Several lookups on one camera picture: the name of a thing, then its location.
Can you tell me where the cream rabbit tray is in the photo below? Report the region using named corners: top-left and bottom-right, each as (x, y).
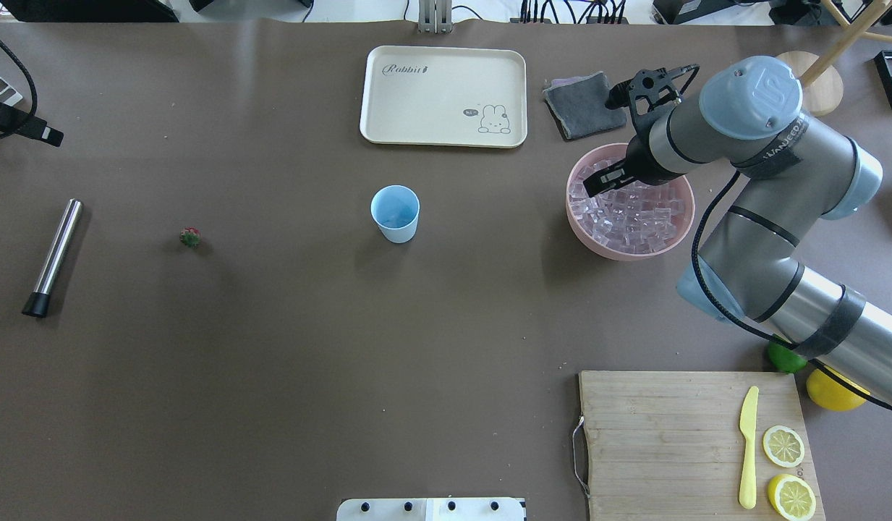
top-left (360, 44), bottom-right (528, 148)

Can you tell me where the aluminium frame post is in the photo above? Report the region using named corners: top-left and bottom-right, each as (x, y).
top-left (417, 0), bottom-right (454, 34)

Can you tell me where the yellow plastic knife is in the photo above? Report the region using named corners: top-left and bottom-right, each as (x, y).
top-left (738, 386), bottom-right (760, 510)

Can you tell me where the light blue cup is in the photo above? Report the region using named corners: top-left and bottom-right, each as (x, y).
top-left (370, 185), bottom-right (420, 244)

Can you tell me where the pink bowl of ice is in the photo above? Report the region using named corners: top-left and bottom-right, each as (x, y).
top-left (564, 144), bottom-right (696, 261)

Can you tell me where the green lime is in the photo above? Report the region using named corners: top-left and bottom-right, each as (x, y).
top-left (766, 334), bottom-right (807, 375)

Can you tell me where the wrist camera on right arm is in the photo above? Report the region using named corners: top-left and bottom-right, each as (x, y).
top-left (604, 64), bottom-right (700, 117)

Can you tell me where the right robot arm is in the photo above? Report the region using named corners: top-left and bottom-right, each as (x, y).
top-left (584, 56), bottom-right (892, 409)

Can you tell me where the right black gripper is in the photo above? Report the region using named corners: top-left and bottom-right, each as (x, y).
top-left (582, 133), bottom-right (689, 198)

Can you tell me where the grey folded cloth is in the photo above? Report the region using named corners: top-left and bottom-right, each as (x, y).
top-left (543, 70), bottom-right (626, 141)

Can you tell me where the yellow lemon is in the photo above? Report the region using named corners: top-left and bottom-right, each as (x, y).
top-left (806, 368), bottom-right (867, 412)

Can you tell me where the red strawberry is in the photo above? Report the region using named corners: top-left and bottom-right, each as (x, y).
top-left (179, 226), bottom-right (202, 250)

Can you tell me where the lemon slice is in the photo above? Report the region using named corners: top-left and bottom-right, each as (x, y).
top-left (767, 474), bottom-right (818, 520)
top-left (761, 425), bottom-right (806, 468)

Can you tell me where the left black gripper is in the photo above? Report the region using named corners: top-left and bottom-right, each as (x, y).
top-left (0, 102), bottom-right (64, 148)

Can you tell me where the steel muddler black tip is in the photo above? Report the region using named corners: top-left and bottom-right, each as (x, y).
top-left (20, 198), bottom-right (84, 318)

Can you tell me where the wooden cutting board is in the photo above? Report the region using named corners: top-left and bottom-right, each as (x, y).
top-left (578, 370), bottom-right (809, 520)

